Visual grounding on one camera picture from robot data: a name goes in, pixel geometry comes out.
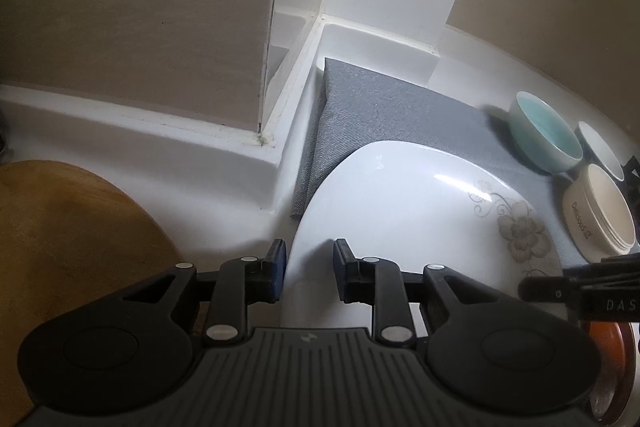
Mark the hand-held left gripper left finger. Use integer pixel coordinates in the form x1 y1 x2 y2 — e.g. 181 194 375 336
122 238 287 343

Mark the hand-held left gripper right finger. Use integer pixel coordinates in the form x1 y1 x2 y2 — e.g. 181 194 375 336
333 238 506 345

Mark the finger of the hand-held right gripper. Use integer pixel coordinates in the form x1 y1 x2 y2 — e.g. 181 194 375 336
517 274 583 308
562 254 640 282

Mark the white floral plate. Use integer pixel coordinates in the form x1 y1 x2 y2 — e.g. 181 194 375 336
280 141 571 343

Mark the small white bowl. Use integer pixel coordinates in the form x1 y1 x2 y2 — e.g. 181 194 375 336
574 121 627 182

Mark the light blue bowl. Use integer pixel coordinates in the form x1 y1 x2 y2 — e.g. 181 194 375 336
508 91 585 174

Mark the steel gas burner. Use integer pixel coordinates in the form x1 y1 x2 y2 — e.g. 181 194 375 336
585 319 640 427

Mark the black gas stove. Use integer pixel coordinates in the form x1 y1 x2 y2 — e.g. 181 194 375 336
622 157 640 214

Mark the grey fabric mat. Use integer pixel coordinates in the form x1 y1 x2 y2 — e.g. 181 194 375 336
290 57 586 268

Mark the round wooden cutting board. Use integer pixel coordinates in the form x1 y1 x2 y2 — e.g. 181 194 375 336
0 160 183 425

